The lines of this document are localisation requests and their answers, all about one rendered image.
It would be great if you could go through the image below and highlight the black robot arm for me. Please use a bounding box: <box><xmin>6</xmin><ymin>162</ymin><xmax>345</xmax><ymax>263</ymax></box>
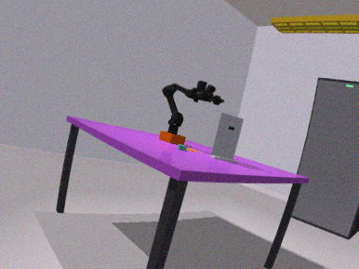
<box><xmin>162</xmin><ymin>81</ymin><xmax>215</xmax><ymax>135</ymax></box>

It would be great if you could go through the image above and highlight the small cyan block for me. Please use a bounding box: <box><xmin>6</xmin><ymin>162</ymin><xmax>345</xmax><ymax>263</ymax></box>
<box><xmin>177</xmin><ymin>144</ymin><xmax>187</xmax><ymax>152</ymax></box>

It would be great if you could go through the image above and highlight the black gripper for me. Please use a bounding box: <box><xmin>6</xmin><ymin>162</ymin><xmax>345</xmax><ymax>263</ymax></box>
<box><xmin>200</xmin><ymin>89</ymin><xmax>224</xmax><ymax>105</ymax></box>

